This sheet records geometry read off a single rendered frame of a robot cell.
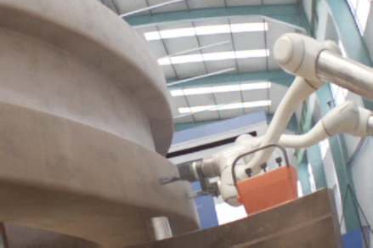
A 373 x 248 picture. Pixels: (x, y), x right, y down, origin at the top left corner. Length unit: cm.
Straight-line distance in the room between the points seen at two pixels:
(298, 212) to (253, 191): 19
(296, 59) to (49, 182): 87
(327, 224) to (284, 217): 17
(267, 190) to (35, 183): 75
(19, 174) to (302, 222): 91
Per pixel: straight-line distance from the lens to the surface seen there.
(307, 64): 181
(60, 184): 178
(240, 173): 211
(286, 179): 183
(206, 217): 707
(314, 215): 178
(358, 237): 1122
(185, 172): 226
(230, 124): 716
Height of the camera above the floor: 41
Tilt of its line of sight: 21 degrees up
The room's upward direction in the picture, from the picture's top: 13 degrees counter-clockwise
